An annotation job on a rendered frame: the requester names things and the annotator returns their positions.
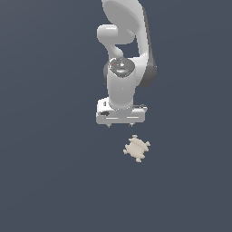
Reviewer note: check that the beige knobbed gear-shaped object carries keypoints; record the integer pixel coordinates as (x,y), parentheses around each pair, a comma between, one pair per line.
(137,148)

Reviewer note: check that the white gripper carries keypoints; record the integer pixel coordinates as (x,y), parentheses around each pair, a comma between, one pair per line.
(120,115)

